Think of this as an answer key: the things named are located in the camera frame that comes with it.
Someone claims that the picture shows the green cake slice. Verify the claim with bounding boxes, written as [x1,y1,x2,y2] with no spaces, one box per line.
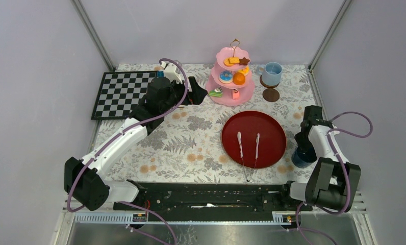
[208,87,223,97]

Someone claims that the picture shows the blue iced donut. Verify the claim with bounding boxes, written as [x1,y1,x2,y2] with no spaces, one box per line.
[218,70,233,84]

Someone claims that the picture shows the pink layered cake slice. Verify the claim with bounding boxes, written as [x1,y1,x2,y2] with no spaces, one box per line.
[232,89,240,100]

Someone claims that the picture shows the dark brown wooden coaster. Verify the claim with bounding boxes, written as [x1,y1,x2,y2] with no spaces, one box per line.
[262,88,280,102]

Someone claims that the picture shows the dark blue mug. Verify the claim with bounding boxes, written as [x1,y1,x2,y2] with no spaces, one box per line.
[291,147,317,168]

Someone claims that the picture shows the orange round tart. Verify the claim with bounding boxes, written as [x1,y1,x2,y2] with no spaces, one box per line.
[233,72,246,85]

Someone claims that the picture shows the round yellow biscuit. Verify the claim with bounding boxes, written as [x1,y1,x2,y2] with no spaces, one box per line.
[223,58,234,67]

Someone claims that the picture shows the light brown wooden saucer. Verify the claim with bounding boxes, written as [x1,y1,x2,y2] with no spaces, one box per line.
[260,77,279,88]

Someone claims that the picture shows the square yellow cracker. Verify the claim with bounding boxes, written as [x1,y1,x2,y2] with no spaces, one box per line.
[230,57,239,64]

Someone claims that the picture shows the yellow iced donut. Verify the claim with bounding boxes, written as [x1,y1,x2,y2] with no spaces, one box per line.
[238,66,249,76]

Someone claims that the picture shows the white handled metal tongs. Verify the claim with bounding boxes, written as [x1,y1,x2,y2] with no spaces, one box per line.
[237,131,261,183]

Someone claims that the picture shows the light blue mug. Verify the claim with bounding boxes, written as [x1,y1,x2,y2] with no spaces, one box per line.
[256,62,283,85]

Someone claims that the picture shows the brown star cookie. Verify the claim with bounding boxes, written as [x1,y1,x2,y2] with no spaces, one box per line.
[239,57,250,66]

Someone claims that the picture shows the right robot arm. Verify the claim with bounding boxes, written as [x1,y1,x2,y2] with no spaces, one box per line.
[279,105,361,214]

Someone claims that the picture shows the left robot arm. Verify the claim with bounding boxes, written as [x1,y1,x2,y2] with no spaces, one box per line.
[64,77,208,211]

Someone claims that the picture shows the pink three-tier cake stand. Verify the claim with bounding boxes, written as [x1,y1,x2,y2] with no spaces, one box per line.
[206,39,255,106]

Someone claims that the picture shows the dark red round tray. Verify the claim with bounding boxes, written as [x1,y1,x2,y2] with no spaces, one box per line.
[221,111,287,169]

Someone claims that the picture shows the black and white chessboard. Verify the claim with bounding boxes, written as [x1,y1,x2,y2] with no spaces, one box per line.
[91,70,157,120]

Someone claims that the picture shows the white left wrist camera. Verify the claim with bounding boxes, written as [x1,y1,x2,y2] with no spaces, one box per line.
[160,61,183,84]

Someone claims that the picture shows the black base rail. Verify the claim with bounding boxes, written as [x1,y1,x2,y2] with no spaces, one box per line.
[132,182,301,224]

